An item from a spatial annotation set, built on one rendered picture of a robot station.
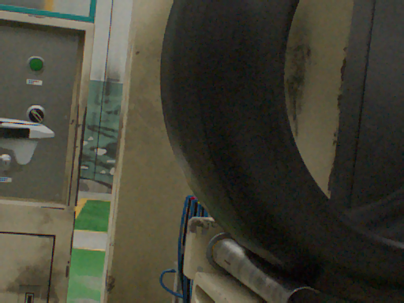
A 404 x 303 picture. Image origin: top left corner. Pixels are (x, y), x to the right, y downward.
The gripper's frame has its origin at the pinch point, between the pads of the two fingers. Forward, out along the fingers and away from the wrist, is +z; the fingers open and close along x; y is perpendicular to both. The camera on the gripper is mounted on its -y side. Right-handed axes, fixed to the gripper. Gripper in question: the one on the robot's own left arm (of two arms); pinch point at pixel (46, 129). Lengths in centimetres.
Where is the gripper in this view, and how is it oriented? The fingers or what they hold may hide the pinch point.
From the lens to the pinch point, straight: 125.4
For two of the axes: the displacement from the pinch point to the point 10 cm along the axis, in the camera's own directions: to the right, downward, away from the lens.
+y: -1.8, 9.7, 1.7
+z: 8.6, 0.7, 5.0
